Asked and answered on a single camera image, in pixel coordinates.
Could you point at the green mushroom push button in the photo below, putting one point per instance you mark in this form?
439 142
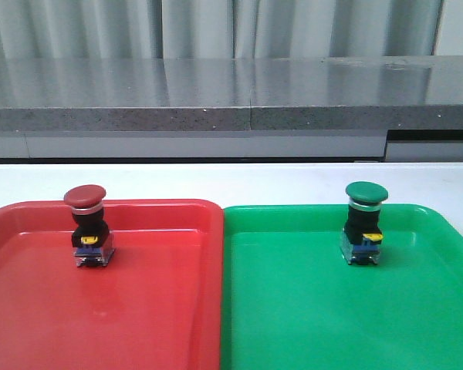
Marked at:
361 236

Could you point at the red mushroom push button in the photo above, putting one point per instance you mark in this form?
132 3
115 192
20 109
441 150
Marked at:
92 240

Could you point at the green plastic tray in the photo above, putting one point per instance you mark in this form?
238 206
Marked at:
290 301

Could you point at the red plastic tray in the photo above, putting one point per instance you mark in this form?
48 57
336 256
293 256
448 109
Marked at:
156 305

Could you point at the grey stone counter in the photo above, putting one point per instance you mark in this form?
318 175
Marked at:
388 109

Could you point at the grey pleated curtain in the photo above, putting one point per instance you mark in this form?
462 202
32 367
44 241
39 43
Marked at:
217 29

